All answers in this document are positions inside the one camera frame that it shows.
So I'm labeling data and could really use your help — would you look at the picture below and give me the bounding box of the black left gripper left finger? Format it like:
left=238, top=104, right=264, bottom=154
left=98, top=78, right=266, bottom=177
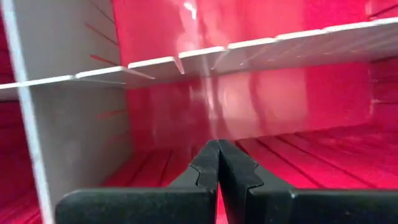
left=55, top=139, right=220, bottom=224

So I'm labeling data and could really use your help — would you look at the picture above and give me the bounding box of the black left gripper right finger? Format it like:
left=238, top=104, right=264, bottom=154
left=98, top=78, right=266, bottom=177
left=218, top=139, right=398, bottom=224

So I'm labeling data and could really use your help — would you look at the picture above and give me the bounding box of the short grey divider panel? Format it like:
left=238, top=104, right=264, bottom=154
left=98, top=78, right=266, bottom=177
left=0, top=0, right=133, bottom=224

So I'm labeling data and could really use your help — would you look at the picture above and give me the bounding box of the long grey slotted divider panel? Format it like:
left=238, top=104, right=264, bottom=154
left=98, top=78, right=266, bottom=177
left=0, top=17, right=398, bottom=101

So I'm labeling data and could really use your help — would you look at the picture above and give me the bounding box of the large red plastic bin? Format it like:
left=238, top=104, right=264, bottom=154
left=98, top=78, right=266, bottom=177
left=0, top=0, right=398, bottom=224

